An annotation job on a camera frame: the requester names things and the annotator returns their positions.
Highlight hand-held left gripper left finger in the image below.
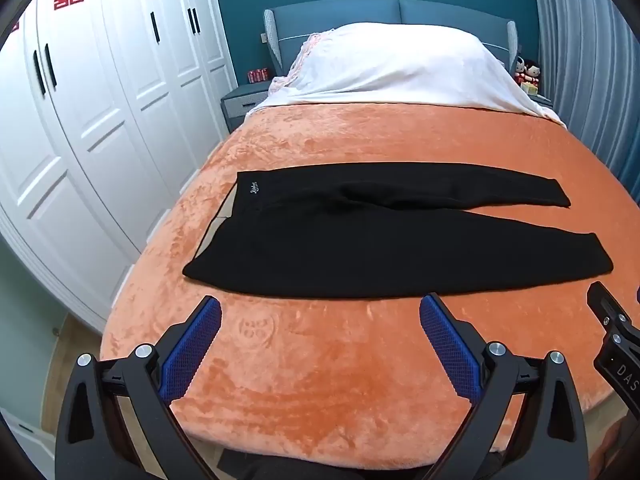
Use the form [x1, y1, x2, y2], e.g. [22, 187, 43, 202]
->
[54, 295, 223, 480]

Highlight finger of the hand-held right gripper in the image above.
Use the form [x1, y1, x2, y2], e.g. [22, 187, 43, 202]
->
[587, 282, 640, 347]

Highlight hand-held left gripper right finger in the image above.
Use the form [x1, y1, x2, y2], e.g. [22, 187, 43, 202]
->
[419, 292, 591, 480]

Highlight black pants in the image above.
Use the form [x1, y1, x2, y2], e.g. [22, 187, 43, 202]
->
[182, 161, 572, 300]

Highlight person's right forearm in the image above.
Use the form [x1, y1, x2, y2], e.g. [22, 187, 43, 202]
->
[600, 410, 640, 467]

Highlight orange plush blanket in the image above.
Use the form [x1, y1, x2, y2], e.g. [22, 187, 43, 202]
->
[100, 97, 640, 471]

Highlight white low cabinet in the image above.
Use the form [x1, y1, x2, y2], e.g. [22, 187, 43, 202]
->
[0, 407, 57, 480]

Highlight white wardrobe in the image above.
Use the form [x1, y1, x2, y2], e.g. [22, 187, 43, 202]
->
[0, 0, 238, 333]

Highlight grey blue nightstand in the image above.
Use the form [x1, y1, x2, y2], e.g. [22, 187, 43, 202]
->
[221, 82, 273, 133]

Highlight grey blue curtain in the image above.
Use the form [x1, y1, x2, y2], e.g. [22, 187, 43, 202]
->
[527, 0, 640, 201]

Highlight white quilt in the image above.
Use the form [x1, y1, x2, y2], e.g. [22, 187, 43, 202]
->
[252, 22, 568, 128]

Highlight pink lace cloth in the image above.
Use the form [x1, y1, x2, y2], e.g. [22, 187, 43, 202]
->
[270, 31, 336, 93]

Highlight blue padded headboard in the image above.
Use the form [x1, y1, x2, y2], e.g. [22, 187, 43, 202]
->
[263, 0, 518, 81]

